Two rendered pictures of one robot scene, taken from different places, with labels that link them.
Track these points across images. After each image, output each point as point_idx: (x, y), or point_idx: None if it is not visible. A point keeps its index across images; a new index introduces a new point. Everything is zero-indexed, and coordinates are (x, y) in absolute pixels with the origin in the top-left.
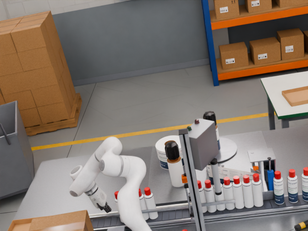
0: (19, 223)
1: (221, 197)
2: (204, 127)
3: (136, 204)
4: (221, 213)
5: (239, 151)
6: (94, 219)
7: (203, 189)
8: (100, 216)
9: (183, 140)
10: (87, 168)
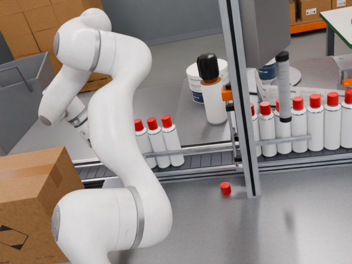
0: None
1: (287, 131)
2: None
3: (123, 120)
4: (284, 157)
5: (305, 78)
6: (93, 166)
7: (257, 118)
8: (96, 160)
9: (224, 0)
10: (62, 76)
